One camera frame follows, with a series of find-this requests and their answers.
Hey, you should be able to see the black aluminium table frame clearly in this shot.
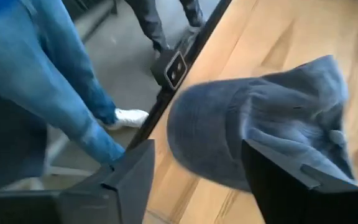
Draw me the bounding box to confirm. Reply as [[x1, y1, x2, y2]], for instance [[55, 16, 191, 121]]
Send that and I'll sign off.
[[126, 0, 233, 152]]

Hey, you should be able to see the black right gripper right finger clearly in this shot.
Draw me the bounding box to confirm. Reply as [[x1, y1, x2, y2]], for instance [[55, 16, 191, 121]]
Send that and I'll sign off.
[[241, 139, 358, 224]]

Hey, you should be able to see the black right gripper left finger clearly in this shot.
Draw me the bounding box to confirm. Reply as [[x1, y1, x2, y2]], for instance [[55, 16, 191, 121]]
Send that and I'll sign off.
[[57, 139, 157, 224]]

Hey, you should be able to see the person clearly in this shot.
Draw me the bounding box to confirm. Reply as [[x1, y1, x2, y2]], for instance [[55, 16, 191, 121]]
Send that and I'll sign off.
[[0, 0, 150, 191], [124, 0, 207, 60]]

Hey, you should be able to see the black table edge clamp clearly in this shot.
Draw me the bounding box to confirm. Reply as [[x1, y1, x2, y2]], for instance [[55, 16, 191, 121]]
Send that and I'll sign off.
[[150, 49, 188, 91]]

